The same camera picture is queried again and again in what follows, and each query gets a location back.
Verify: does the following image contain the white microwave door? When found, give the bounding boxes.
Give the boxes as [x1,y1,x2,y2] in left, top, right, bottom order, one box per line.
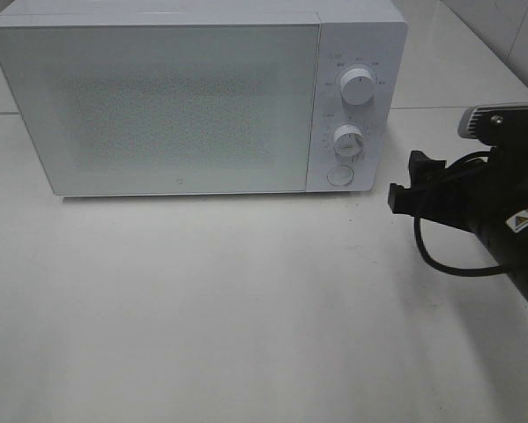
[0,25,319,197]

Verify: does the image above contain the black camera cable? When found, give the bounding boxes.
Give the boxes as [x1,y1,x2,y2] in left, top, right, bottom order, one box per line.
[413,152,516,278]

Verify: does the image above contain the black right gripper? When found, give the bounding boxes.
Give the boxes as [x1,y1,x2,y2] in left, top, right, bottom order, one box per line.
[388,145,528,238]

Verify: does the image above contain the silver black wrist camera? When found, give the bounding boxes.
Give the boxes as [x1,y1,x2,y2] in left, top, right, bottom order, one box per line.
[457,103,528,146]

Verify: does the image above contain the round white door button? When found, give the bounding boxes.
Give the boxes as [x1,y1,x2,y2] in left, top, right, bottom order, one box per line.
[327,166,354,187]

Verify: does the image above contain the white microwave oven body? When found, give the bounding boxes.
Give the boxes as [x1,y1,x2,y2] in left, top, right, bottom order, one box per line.
[0,1,408,197]

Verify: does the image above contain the white timer knob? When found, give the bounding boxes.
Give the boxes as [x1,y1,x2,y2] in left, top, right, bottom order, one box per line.
[331,124,363,158]

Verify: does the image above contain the white upper power knob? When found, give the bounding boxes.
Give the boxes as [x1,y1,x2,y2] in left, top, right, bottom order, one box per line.
[338,65,376,106]

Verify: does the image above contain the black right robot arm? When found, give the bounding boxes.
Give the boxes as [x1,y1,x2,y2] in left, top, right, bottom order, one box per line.
[388,146,528,303]

